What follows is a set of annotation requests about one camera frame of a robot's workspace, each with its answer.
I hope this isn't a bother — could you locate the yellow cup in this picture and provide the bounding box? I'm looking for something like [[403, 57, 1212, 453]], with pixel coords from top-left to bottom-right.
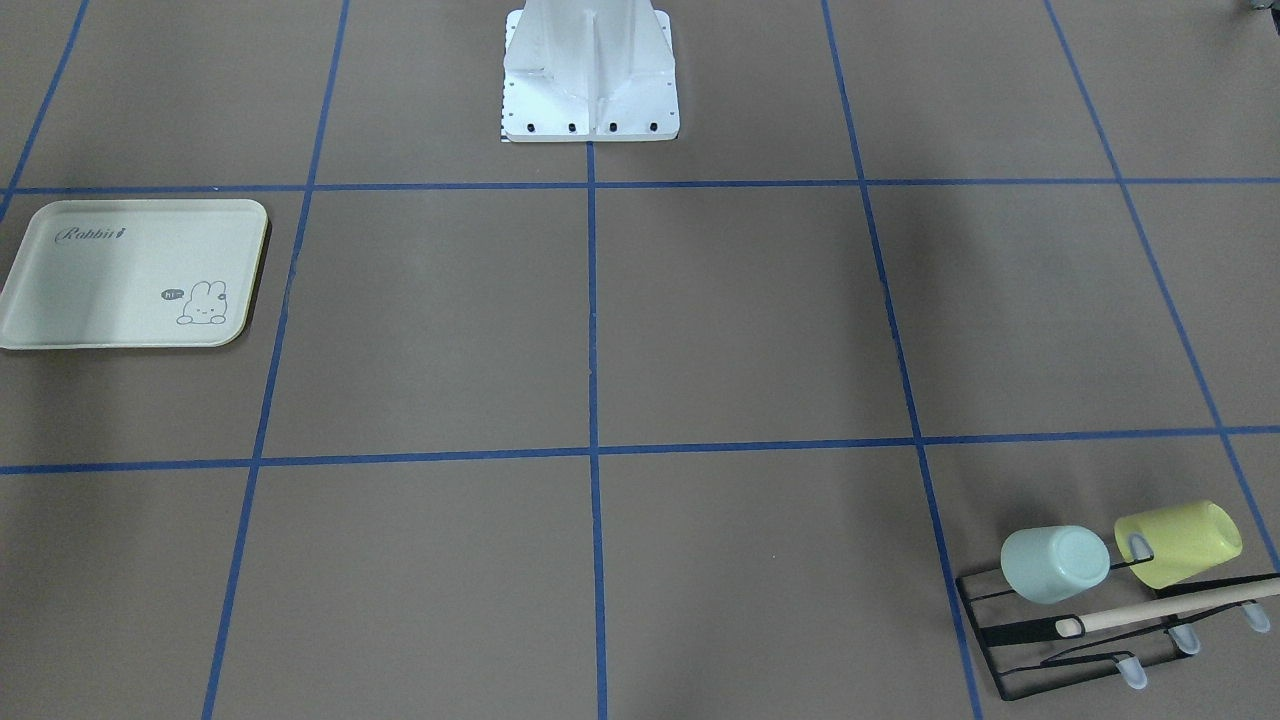
[[1114, 500, 1243, 589]]

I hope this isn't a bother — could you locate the black wire cup rack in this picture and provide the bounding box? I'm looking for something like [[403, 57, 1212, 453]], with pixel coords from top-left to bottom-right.
[[954, 562, 1277, 702]]

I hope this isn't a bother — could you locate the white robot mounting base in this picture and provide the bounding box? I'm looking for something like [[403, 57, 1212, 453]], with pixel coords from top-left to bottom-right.
[[500, 1, 681, 143]]

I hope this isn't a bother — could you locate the wooden rack handle rod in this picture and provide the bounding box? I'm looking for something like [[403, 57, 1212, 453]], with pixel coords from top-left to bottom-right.
[[1052, 577, 1279, 638]]

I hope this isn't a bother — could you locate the cream rabbit tray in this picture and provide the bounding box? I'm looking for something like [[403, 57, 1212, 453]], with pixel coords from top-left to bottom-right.
[[1, 199, 269, 351]]

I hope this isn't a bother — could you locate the pale green cup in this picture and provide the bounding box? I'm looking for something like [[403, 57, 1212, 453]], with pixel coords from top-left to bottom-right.
[[1000, 525, 1111, 603]]

